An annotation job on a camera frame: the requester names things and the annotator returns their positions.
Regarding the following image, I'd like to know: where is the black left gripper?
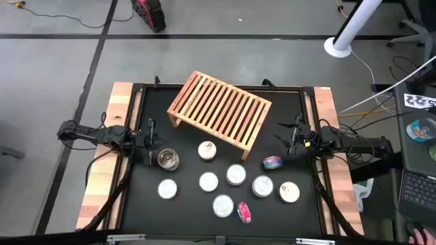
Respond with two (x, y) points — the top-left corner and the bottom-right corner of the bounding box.
(131, 118), (171, 166)

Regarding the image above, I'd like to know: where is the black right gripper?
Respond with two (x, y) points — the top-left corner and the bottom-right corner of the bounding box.
(273, 114), (321, 158)

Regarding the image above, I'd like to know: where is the blue red label seafood can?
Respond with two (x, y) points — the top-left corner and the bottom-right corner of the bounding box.
(157, 147), (181, 172)
(279, 180), (301, 204)
(197, 140), (218, 161)
(262, 155), (284, 171)

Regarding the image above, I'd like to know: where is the teal label tuna can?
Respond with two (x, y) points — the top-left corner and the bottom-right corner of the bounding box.
(251, 174), (275, 199)
(405, 117), (436, 143)
(212, 193), (235, 218)

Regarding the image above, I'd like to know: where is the white lid seafood can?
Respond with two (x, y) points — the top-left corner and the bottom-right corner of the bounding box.
(198, 171), (219, 193)

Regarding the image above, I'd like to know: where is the wooden slatted shelf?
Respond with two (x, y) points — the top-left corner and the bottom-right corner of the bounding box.
(166, 70), (273, 162)

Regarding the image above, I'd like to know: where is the wooden table side plank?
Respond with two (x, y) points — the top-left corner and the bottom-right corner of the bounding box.
(75, 81), (134, 231)
(313, 86), (365, 236)

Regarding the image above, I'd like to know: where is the white plastic bag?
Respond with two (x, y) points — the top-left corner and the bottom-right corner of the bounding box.
(353, 178), (375, 212)

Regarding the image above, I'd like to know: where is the grey side desk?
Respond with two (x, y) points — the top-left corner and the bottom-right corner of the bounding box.
(393, 81), (436, 178)

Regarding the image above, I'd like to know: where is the white pole stand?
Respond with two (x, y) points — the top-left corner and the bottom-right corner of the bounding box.
(323, 0), (383, 59)

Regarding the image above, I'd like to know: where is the red black equipment case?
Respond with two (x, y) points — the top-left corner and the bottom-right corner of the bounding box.
(130, 0), (168, 33)

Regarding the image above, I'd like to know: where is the white printed tag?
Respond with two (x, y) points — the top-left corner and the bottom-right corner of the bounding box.
(403, 93), (436, 110)

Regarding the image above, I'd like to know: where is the black laptop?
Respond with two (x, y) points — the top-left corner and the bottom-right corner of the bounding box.
(397, 168), (436, 224)

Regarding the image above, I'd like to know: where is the grey furniture foot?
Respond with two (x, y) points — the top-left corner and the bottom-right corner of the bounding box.
(0, 144), (26, 159)

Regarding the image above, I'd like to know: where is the grey office chair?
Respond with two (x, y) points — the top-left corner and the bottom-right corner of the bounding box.
(386, 0), (436, 64)

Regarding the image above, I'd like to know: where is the person's hand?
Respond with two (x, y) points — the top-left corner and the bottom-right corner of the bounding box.
(407, 227), (436, 245)

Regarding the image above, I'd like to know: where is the black braided cable sleeve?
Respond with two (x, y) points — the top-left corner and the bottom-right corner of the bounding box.
(80, 159), (133, 232)
(313, 169), (362, 238)

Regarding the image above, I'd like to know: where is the yellow floor cable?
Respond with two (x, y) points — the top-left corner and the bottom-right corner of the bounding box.
(332, 0), (349, 18)
(337, 104), (396, 118)

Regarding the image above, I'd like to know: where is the silver metal bracket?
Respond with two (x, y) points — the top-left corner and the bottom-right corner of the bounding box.
(295, 238), (337, 245)
(106, 233), (146, 244)

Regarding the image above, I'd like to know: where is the thick white cable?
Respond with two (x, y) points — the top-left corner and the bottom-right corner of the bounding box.
(339, 54), (436, 115)

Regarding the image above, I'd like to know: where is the black floor cable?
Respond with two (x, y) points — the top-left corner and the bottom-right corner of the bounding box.
(20, 3), (134, 30)

